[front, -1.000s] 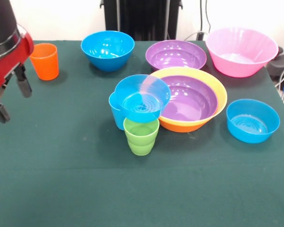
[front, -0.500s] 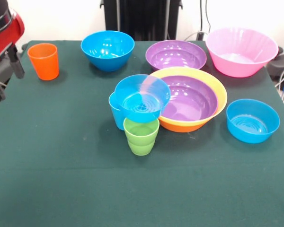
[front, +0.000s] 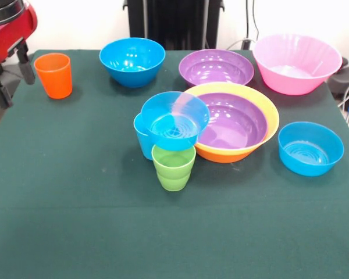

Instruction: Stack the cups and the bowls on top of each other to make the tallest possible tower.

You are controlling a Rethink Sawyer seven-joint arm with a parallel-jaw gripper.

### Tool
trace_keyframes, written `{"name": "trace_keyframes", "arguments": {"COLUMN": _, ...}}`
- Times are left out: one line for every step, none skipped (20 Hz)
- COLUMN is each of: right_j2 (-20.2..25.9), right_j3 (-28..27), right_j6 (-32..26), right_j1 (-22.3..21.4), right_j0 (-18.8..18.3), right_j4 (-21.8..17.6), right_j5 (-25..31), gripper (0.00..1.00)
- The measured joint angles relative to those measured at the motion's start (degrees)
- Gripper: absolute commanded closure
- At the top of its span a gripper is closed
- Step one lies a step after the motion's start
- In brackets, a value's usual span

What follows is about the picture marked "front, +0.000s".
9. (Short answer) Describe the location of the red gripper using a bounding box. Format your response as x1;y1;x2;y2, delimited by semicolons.
0;0;38;110

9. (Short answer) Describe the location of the orange plastic cup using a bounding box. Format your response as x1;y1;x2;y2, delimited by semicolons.
33;52;73;100

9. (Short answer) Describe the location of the light blue plastic cup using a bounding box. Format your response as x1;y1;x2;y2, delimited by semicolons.
133;112;155;160

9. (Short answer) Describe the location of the shallow blue plastic bowl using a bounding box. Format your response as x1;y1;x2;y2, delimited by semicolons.
140;91;211;152
277;121;345;177

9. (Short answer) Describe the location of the purple plastic bowl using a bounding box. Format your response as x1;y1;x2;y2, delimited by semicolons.
196;92;269;149
179;48;255;87

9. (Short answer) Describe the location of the deep blue plastic bowl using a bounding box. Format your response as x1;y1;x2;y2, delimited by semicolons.
99;37;166;89

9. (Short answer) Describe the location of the green plastic cup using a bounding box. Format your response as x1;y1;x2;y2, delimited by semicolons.
151;144;197;192

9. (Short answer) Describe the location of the dark green tablecloth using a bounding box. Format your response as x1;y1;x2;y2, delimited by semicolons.
0;49;349;279

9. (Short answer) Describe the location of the orange plastic bowl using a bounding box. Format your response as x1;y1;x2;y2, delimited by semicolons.
183;82;280;163

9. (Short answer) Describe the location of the pink plastic bowl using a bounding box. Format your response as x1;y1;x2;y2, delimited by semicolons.
252;33;343;96

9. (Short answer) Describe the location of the black rounded equipment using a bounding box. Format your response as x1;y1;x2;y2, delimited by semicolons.
327;57;349;100

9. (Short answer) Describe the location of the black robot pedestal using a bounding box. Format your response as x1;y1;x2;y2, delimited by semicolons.
123;0;225;50

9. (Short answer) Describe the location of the grey cable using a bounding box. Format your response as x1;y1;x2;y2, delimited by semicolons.
226;37;255;51

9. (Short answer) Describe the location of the black wall cable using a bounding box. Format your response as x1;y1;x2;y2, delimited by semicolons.
252;0;260;39
245;0;250;40

